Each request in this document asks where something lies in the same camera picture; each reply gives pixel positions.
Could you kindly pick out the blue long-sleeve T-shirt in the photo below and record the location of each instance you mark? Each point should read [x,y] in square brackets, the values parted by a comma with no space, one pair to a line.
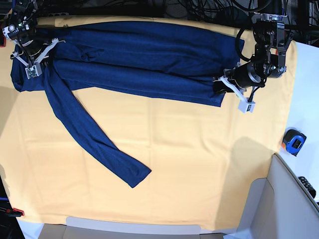
[150,59]

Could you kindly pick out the blue black tape measure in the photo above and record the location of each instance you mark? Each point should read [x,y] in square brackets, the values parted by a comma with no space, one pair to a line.
[293,141]

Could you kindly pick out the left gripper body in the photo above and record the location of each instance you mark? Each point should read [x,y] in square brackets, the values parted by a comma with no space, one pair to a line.
[247,75]

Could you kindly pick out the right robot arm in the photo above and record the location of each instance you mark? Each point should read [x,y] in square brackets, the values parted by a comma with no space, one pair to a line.
[20,28]

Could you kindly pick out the black perforated object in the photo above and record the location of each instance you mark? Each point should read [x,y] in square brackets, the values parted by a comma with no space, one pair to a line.
[308,186]

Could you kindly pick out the red clamp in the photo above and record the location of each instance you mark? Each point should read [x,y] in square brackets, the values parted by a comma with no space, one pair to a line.
[2,38]
[14,212]

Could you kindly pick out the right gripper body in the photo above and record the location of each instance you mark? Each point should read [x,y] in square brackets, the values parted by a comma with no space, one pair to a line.
[30,49]

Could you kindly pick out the white cardboard box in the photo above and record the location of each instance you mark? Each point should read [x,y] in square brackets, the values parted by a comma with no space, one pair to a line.
[279,207]
[78,228]

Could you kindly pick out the white cardboard box bottom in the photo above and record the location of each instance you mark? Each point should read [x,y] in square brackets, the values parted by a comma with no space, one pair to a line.
[78,228]

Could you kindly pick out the red clamp bottom left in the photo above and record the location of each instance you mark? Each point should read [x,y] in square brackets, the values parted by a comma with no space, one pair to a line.
[14,212]

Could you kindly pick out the red clamp top left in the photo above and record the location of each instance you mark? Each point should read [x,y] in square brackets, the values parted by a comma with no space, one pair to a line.
[2,38]

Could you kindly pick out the white cardboard box right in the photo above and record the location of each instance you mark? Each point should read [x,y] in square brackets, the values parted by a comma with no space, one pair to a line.
[279,207]

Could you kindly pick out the yellow table cloth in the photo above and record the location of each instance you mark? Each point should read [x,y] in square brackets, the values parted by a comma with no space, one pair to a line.
[203,159]

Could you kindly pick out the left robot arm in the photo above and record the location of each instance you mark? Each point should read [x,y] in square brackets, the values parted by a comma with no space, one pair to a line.
[268,61]

